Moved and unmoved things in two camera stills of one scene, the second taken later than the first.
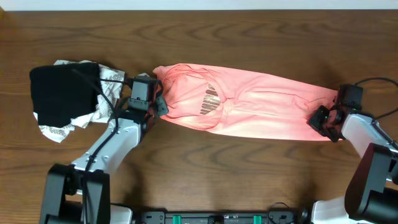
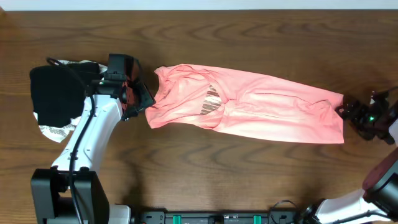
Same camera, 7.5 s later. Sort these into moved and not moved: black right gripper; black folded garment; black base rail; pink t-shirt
Moved: black right gripper
Not moved: black folded garment; pink t-shirt; black base rail
